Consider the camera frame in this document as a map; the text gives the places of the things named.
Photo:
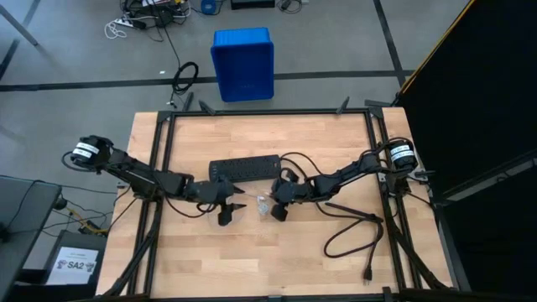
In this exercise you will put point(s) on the black power adapter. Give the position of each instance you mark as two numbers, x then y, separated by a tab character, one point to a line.
286	4

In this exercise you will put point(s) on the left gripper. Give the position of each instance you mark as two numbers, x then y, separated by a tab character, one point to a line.
207	191

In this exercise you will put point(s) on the flat black box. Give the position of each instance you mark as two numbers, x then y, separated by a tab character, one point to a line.
251	3

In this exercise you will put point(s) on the blue plastic bin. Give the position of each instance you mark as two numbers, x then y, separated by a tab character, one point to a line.
243	63

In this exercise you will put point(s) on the white USB wall charger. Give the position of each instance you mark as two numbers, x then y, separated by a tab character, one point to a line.
263	207

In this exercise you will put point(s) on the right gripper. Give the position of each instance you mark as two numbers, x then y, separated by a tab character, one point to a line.
291	191

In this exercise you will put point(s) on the grey metal bracket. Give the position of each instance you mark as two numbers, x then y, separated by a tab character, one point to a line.
413	173

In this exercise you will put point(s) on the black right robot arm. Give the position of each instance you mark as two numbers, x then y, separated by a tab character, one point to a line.
356	168

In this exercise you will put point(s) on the grey desk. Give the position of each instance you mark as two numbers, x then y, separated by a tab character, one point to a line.
25	209

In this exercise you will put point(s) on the grey metal bar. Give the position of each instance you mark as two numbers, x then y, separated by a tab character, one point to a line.
19	26

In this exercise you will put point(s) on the black curtain with yellow edge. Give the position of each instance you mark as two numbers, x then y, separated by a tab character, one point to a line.
482	84

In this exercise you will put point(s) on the black power strip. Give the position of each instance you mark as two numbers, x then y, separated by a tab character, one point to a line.
245	168

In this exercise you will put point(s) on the black box with label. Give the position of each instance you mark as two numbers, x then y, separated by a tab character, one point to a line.
84	241

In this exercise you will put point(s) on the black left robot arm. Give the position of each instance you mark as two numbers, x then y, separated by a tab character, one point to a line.
138	174

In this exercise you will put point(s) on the white SA2 paper label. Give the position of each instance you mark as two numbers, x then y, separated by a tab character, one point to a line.
71	266

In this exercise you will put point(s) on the black aluminium rig frame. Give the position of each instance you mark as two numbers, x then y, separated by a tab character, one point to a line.
268	112

